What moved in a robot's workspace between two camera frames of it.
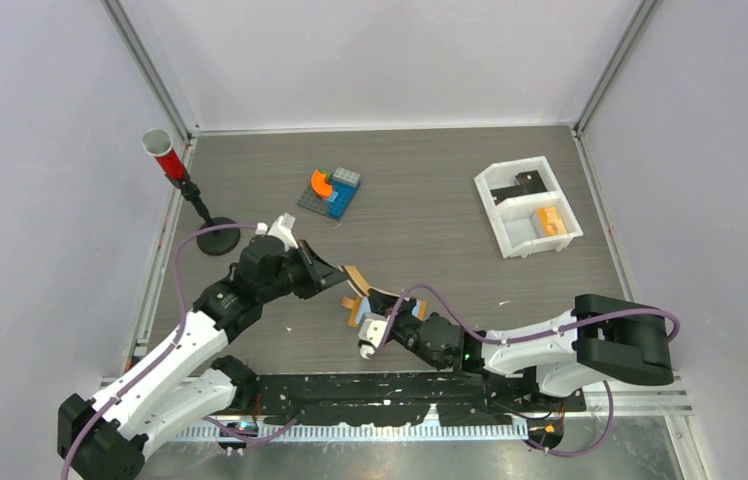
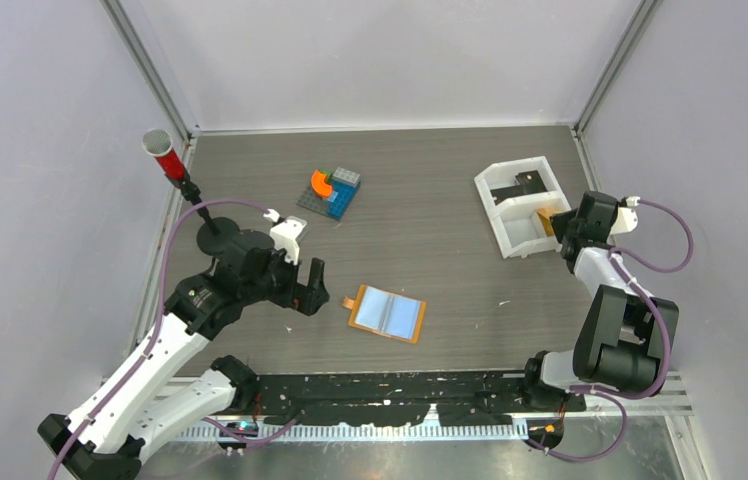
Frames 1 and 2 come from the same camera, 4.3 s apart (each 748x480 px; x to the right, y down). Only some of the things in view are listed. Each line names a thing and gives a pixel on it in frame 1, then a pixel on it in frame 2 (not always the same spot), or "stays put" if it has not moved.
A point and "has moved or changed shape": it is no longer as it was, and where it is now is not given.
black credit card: [531, 182] stays put
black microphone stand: [215, 242] stays put
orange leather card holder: [362, 304] has moved or changed shape
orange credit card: [357, 280] → [544, 215]
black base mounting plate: [386, 400] stays put
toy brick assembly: [331, 193] stays put
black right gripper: [380, 302] → [559, 221]
